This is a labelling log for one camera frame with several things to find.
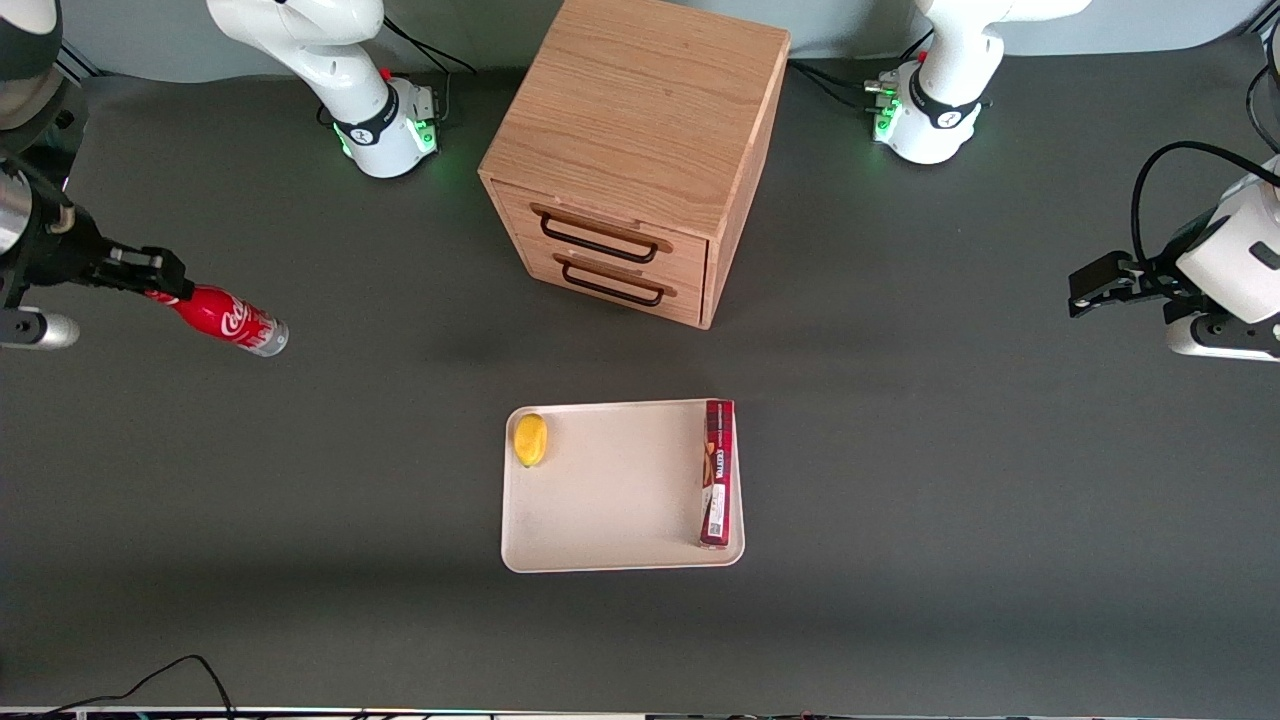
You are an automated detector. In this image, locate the drawer black handle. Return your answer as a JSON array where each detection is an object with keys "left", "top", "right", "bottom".
[
  {"left": 555, "top": 255, "right": 677, "bottom": 308},
  {"left": 532, "top": 205, "right": 673, "bottom": 265}
]

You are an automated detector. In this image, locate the black base cable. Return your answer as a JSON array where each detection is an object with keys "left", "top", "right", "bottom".
[
  {"left": 798, "top": 66, "right": 885, "bottom": 113},
  {"left": 788, "top": 58, "right": 883, "bottom": 96},
  {"left": 380, "top": 14, "right": 480, "bottom": 129}
]

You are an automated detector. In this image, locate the aluminium frame rail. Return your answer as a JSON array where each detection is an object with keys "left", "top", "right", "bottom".
[{"left": 55, "top": 38, "right": 103, "bottom": 83}]

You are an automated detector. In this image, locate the wooden drawer cabinet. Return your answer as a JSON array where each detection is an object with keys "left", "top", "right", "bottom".
[{"left": 477, "top": 0, "right": 792, "bottom": 332}]

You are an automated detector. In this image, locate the upper wooden drawer front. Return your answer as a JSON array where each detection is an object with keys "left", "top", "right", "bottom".
[{"left": 488, "top": 178, "right": 711, "bottom": 291}]

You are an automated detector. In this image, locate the black curved side cable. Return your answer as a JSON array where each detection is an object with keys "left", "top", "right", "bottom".
[{"left": 1244, "top": 24, "right": 1280, "bottom": 153}]

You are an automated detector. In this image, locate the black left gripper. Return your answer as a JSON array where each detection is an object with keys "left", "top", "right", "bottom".
[{"left": 1067, "top": 215, "right": 1219, "bottom": 320}]

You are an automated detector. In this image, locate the yellow lemon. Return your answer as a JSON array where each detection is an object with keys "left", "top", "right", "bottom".
[{"left": 513, "top": 412, "right": 549, "bottom": 469}]

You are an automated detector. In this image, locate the lower wooden drawer front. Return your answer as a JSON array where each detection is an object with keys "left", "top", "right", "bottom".
[{"left": 518, "top": 238, "right": 709, "bottom": 330}]

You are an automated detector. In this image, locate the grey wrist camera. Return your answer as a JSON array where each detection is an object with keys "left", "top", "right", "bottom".
[
  {"left": 1164, "top": 312, "right": 1280, "bottom": 362},
  {"left": 0, "top": 308, "right": 82, "bottom": 352}
]

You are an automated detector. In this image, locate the black cable at table edge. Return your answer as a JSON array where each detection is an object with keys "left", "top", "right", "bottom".
[{"left": 35, "top": 654, "right": 239, "bottom": 720}]

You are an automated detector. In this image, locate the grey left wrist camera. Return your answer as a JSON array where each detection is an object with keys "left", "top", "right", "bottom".
[{"left": 1164, "top": 312, "right": 1280, "bottom": 362}]

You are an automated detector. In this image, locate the lower drawer black handle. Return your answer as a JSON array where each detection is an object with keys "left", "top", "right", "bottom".
[{"left": 555, "top": 255, "right": 677, "bottom": 308}]

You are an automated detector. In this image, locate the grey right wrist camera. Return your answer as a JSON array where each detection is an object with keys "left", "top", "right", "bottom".
[{"left": 0, "top": 308, "right": 82, "bottom": 352}]

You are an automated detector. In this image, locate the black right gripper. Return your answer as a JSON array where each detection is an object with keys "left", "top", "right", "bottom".
[{"left": 0, "top": 195, "right": 197, "bottom": 307}]

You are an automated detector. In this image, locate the black right base cable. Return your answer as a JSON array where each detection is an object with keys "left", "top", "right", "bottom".
[{"left": 380, "top": 14, "right": 480, "bottom": 129}]

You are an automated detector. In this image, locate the cream rectangular tray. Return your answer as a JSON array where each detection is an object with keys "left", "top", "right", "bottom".
[{"left": 500, "top": 398, "right": 747, "bottom": 575}]

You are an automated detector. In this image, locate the red coke bottle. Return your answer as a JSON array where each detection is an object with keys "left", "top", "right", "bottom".
[{"left": 148, "top": 284, "right": 290, "bottom": 358}]

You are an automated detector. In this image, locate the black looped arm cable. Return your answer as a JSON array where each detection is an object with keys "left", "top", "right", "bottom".
[{"left": 1129, "top": 140, "right": 1280, "bottom": 267}]

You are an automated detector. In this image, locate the red snack box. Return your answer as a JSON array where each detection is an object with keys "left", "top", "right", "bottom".
[{"left": 699, "top": 399, "right": 737, "bottom": 549}]

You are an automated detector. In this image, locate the wooden drawer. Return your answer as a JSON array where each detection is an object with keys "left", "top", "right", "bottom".
[
  {"left": 488, "top": 178, "right": 711, "bottom": 291},
  {"left": 518, "top": 238, "right": 709, "bottom": 330}
]

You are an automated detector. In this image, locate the upper drawer black handle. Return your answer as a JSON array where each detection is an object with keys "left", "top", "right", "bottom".
[{"left": 532, "top": 205, "right": 673, "bottom": 265}]

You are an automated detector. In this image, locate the black left base cable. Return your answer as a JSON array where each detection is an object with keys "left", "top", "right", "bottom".
[
  {"left": 798, "top": 66, "right": 885, "bottom": 113},
  {"left": 788, "top": 58, "right": 883, "bottom": 96}
]

